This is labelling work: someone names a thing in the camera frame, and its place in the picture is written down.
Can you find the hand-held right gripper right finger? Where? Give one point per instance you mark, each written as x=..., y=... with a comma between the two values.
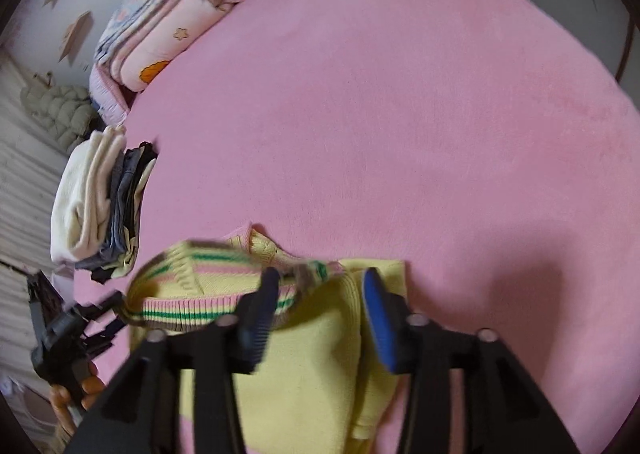
x=380, y=319

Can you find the wooden wall shelf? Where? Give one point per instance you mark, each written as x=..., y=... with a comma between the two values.
x=75, y=36

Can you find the folded white fleece garment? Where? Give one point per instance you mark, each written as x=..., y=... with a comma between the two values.
x=82, y=199

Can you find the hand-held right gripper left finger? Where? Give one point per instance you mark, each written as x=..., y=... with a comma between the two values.
x=260, y=324

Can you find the yellow striped knit cardigan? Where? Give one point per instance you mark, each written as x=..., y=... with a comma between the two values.
x=295, y=364

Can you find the person's left hand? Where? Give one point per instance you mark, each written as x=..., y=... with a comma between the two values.
x=75, y=391

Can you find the bed with pink sheet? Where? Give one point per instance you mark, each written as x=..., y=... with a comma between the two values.
x=390, y=134

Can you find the folded dark purple garment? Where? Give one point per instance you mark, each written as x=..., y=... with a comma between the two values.
x=100, y=273

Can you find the stack of folded quilts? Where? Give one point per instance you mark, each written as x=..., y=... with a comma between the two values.
x=160, y=29

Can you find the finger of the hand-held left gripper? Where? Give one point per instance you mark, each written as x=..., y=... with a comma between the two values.
x=105, y=334
x=102, y=305

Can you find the beige puffer jacket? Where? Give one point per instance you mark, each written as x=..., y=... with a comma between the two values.
x=57, y=111

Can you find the white pleated curtain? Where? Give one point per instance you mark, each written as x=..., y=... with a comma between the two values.
x=25, y=194

